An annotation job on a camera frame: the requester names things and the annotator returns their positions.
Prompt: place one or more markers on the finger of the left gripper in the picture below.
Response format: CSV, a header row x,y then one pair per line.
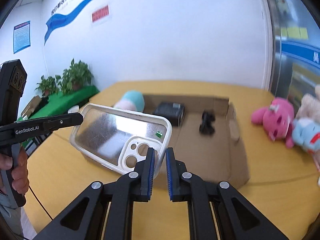
x,y
53,123

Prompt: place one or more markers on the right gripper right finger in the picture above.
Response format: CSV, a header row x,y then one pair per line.
x,y
216,210

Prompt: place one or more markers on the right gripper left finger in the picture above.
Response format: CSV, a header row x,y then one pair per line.
x,y
104,211

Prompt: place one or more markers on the cream clear phone case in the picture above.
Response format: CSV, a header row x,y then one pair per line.
x,y
111,136

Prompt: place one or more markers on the black sunglasses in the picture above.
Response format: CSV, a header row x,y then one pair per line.
x,y
206,127

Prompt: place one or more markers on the black product box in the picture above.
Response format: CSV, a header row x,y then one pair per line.
x,y
172,111

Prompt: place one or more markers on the grey jacket left forearm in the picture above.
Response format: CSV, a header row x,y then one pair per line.
x,y
11,216

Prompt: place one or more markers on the person's left hand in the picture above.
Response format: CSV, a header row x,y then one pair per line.
x,y
20,173

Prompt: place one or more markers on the green cloth side table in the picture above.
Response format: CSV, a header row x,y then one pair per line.
x,y
58,104

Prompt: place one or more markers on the paper cup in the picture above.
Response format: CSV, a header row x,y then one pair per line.
x,y
74,109

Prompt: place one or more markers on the small potted green plant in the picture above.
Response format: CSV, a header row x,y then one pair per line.
x,y
47,86

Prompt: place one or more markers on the cardboard box tray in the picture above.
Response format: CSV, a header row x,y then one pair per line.
x,y
214,158

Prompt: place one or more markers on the large potted green plant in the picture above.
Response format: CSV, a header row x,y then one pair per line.
x,y
76,76

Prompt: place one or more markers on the green pink teal plush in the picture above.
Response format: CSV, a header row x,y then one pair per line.
x,y
132,100

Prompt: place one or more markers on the pink plush toy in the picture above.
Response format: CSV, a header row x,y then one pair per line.
x,y
277,120

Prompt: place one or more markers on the blue white plush toy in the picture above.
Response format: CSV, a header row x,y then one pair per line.
x,y
306,134

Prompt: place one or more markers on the beige plush toy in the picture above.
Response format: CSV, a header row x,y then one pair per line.
x,y
310,106

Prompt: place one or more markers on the blue wall poster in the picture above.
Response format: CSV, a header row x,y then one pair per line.
x,y
21,37

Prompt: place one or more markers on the red wall sign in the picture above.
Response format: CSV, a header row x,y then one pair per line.
x,y
100,14

